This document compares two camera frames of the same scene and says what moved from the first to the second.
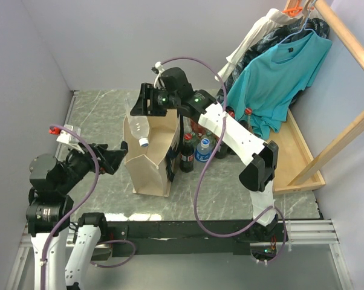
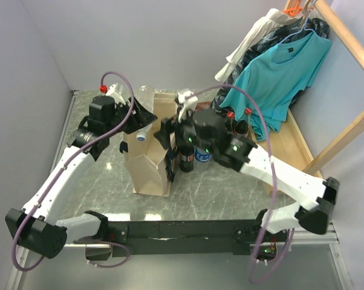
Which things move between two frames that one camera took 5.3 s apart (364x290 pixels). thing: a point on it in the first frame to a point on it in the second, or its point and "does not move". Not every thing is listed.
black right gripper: [147, 92] to [163, 135]
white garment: [272, 20] does not move
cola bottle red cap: [187, 156] does not move
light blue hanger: [309, 14] does not move
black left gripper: [113, 157] to [141, 118]
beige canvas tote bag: [146, 166] does not move
